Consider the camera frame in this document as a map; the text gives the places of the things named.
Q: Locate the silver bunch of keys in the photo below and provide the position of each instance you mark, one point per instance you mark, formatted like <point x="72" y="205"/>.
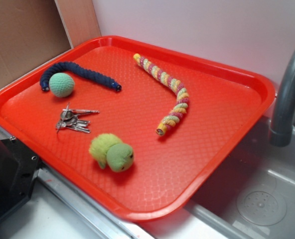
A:
<point x="70" y="119"/>

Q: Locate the grey plastic sink basin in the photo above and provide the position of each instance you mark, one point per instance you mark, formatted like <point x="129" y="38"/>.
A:
<point x="251" y="195"/>

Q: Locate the grey toy faucet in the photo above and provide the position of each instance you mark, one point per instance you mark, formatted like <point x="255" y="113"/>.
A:
<point x="283" y="118"/>

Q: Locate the brown cardboard panel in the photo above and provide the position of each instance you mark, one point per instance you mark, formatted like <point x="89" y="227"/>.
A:
<point x="34" y="31"/>

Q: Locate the green plush turtle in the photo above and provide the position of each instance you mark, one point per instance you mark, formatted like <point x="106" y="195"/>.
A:
<point x="109" y="150"/>

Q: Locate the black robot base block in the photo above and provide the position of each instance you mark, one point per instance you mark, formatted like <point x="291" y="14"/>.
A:
<point x="18" y="170"/>

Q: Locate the red plastic tray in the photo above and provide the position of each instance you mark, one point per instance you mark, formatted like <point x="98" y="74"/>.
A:
<point x="224" y="104"/>

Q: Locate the multicolour twisted rope toy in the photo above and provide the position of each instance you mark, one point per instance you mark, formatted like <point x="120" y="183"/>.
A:
<point x="173" y="118"/>

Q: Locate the light green knitted ball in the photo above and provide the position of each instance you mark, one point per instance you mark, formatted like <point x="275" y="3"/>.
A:
<point x="61" y="85"/>

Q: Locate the dark blue twisted rope toy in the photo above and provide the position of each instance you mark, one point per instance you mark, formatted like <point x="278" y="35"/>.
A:
<point x="76" y="69"/>

